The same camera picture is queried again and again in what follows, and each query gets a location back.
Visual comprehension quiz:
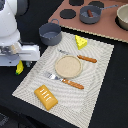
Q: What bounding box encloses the grey pot on mat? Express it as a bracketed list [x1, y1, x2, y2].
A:
[39, 20, 62, 46]

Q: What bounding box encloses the knife with wooden handle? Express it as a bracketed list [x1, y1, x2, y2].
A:
[58, 49, 97, 63]

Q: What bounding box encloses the brown toy sausage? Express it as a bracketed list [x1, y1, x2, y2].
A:
[87, 10, 93, 17]

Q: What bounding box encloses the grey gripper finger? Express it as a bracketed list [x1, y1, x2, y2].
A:
[26, 61, 31, 67]

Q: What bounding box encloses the black burner disc front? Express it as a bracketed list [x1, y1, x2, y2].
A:
[60, 9, 76, 19]

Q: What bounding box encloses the grey saucepan with handle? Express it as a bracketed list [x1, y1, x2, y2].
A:
[78, 4, 119, 25]

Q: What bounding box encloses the yellow toy banana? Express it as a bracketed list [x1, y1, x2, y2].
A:
[16, 60, 24, 75]

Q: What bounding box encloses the beige round plate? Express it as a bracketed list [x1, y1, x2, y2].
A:
[55, 55, 82, 78]

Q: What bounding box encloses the black burner disc back left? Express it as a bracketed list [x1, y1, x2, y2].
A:
[69, 0, 84, 6]

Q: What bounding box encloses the beige bowl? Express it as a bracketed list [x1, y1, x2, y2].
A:
[117, 4, 128, 30]

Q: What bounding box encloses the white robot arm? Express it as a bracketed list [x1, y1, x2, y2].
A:
[0, 0, 40, 66]

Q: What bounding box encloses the yellow cheese wedge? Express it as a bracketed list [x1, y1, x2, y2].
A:
[75, 35, 87, 49]

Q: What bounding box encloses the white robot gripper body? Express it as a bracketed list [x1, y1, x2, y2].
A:
[0, 42, 40, 66]

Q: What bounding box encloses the black burner disc back right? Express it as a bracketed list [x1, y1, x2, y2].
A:
[88, 1, 104, 8]

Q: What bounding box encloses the yellow toy bread loaf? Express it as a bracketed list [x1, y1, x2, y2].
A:
[34, 85, 58, 110]

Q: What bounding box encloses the fork with wooden handle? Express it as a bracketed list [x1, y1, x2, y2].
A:
[45, 72, 84, 89]

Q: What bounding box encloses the white woven placemat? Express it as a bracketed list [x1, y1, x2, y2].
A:
[11, 31, 115, 128]

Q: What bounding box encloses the black burner disc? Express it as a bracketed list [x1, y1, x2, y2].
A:
[60, 9, 76, 19]
[88, 1, 104, 8]
[69, 0, 84, 6]

